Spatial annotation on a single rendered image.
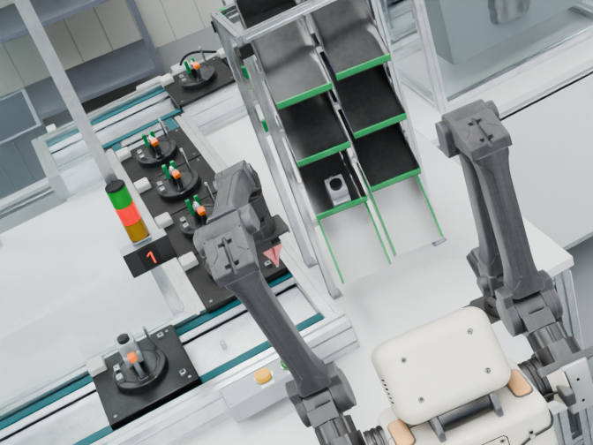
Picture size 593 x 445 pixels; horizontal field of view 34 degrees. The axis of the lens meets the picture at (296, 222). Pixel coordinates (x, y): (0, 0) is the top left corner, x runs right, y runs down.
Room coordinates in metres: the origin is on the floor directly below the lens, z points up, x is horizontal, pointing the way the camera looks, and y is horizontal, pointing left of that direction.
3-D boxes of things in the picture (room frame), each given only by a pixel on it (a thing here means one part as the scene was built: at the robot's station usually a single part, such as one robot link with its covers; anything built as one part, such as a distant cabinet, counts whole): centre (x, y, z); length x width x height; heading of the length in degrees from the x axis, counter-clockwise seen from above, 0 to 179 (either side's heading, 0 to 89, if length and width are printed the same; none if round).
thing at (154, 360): (1.86, 0.49, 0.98); 0.14 x 0.14 x 0.02
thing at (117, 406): (1.86, 0.49, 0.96); 0.24 x 0.24 x 0.02; 12
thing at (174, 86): (3.29, 0.15, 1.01); 0.24 x 0.24 x 0.13; 12
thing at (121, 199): (2.00, 0.37, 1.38); 0.05 x 0.05 x 0.05
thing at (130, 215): (2.00, 0.37, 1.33); 0.05 x 0.05 x 0.05
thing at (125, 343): (1.87, 0.49, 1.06); 0.08 x 0.04 x 0.07; 11
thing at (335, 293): (2.12, -0.17, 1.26); 0.36 x 0.21 x 0.80; 102
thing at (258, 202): (1.74, 0.07, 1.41); 0.07 x 0.06 x 0.07; 178
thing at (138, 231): (2.00, 0.37, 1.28); 0.05 x 0.05 x 0.05
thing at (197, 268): (2.15, 0.21, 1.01); 0.24 x 0.24 x 0.13; 12
